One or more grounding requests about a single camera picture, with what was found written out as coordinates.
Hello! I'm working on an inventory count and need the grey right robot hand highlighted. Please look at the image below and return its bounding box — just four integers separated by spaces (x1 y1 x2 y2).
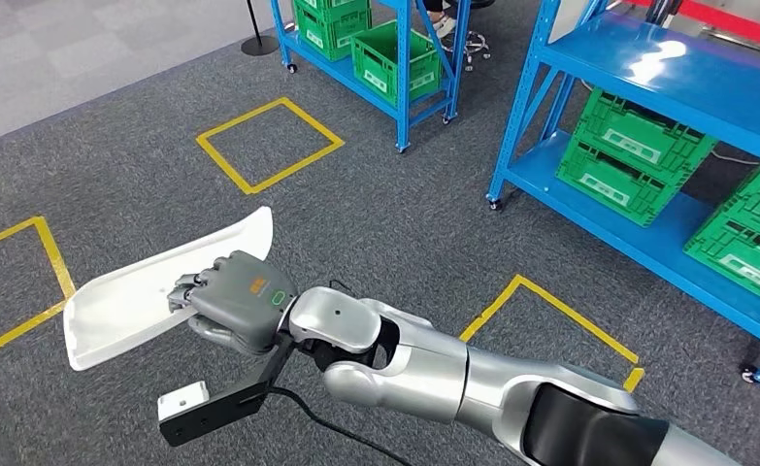
167 250 300 356

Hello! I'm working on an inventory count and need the long white plastic part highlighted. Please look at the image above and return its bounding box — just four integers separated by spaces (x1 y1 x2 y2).
62 205 275 373

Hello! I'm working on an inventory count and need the blue metal shelf rack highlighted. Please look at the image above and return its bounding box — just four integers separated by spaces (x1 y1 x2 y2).
485 0 760 390
268 0 473 154

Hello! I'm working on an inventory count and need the person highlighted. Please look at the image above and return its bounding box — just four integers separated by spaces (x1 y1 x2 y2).
422 0 459 40

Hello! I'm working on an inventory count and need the office chair base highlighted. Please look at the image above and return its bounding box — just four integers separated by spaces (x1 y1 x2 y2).
446 0 493 73

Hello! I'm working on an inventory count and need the red barrier belt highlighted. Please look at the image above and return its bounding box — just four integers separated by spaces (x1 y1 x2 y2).
623 0 760 56

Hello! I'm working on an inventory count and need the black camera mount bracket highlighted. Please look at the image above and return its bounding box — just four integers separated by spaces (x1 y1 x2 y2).
158 331 297 449

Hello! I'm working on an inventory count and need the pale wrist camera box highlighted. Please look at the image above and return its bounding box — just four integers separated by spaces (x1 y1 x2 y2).
157 381 211 422

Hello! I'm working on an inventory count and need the black camera cable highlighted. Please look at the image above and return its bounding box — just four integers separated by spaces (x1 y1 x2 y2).
266 385 416 466

